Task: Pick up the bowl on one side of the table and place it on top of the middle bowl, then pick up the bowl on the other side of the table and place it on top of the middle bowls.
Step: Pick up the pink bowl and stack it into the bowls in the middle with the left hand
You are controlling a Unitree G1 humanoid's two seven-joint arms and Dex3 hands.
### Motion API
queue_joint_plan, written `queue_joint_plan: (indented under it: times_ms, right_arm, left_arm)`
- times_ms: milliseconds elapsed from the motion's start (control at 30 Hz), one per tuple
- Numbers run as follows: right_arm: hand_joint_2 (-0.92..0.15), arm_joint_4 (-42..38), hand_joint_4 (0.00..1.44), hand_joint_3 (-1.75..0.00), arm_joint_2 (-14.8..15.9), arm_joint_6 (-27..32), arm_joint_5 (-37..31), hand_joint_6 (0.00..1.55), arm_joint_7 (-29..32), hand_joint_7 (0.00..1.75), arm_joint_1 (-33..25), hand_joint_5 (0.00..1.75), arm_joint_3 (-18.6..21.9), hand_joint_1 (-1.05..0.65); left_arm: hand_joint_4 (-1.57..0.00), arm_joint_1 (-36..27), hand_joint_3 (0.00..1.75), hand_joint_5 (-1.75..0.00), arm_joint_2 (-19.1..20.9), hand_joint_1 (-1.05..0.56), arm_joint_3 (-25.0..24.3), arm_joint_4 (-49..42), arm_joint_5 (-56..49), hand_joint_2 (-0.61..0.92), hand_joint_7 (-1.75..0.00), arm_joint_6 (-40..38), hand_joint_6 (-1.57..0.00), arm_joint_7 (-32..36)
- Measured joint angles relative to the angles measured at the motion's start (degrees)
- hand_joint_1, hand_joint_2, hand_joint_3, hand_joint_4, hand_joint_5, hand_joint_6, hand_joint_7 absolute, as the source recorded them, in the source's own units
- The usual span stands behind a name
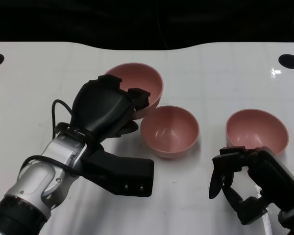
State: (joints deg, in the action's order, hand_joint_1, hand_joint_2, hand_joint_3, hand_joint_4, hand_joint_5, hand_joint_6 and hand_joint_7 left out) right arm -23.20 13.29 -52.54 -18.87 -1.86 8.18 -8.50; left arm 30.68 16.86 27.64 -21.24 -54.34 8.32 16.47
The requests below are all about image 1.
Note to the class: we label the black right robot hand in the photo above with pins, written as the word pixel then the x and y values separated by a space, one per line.
pixel 272 176

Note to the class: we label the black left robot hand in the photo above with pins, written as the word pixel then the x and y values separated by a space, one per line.
pixel 100 107

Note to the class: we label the pink bowl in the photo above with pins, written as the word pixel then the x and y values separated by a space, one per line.
pixel 170 129
pixel 257 129
pixel 142 78

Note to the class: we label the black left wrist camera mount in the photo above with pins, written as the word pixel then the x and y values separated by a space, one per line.
pixel 127 171

